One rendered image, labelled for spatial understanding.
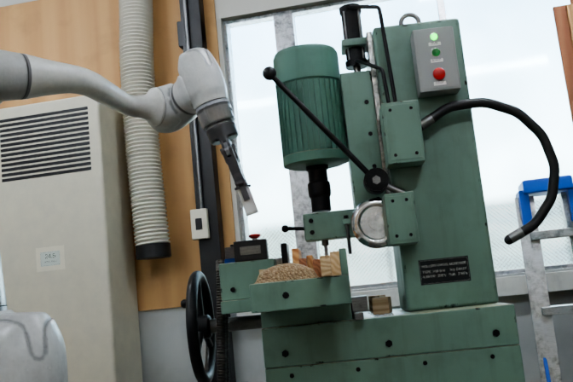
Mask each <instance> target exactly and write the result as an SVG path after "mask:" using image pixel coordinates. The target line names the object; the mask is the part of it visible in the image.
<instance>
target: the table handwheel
mask: <svg viewBox="0 0 573 382"><path fill-rule="evenodd" d="M186 328H187V338H188V351H189V356H190V361H191V364H192V368H193V371H194V376H195V378H196V379H197V380H198V382H211V381H212V379H213V376H214V372H215V366H216V332H217V319H215V318H214V310H213V304H212V299H211V291H210V288H209V285H208V282H207V279H206V277H205V275H204V274H203V273H202V272H201V271H198V270H197V271H195V272H193V273H192V274H191V275H190V276H189V279H188V285H187V292H186ZM258 328H262V322H261V314H259V315H243V316H234V317H229V332H232V331H240V330H249V329H258ZM203 339H204V340H205V367H204V364H203V361H202V356H201V346H202V342H203Z"/></svg>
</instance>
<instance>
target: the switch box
mask: <svg viewBox="0 0 573 382"><path fill-rule="evenodd" d="M432 33H436V34H437V35H438V38H437V40H436V41H431V40H430V35H431V34H432ZM434 42H441V45H435V46H429V44H428V43H434ZM410 43H411V49H412V56H413V63H414V75H415V81H416V88H417V95H418V98H424V97H432V96H446V95H454V94H458V92H459V90H460V88H461V85H460V74H459V67H458V61H457V54H456V48H455V42H454V31H453V27H452V26H443V27H436V28H428V29H421V30H413V31H412V34H411V38H410ZM434 48H439V49H440V50H441V54H440V56H438V57H433V56H432V55H431V50H432V49H434ZM438 58H443V61H440V62H432V63H431V59H438ZM438 67H441V68H442V69H443V70H444V71H445V77H444V78H443V79H441V80H437V79H435V78H434V77H433V71H434V70H435V69H436V68H438ZM440 81H446V84H442V85H435V86H434V82H440Z"/></svg>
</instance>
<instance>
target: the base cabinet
mask: <svg viewBox="0 0 573 382"><path fill-rule="evenodd" d="M265 376H266V382H525V377H524V365H523V360H522V354H521V348H520V345H519V344H514V345H505V346H496V347H487V348H478V349H469V350H452V351H443V352H434V353H425V354H417V355H407V356H391V357H381V358H373V359H364V360H354V361H346V362H329V363H320V364H311V365H302V366H293V367H284V368H266V369H265Z"/></svg>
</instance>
